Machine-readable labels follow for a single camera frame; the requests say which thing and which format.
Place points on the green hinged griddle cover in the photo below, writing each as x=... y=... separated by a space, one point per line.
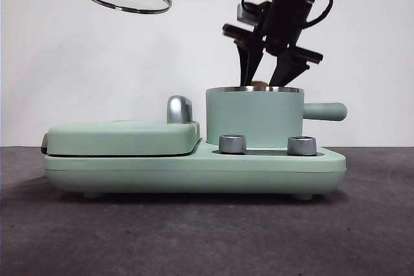
x=119 y=138

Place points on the brown potato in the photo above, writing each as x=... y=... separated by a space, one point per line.
x=260 y=83

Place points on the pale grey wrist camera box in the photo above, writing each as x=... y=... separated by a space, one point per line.
x=246 y=14

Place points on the green breakfast maker base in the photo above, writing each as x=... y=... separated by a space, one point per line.
x=194 y=172

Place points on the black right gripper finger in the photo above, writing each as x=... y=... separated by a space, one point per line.
x=248 y=62
x=286 y=72

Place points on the silver control knob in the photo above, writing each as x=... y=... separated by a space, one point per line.
x=301 y=146
x=232 y=144

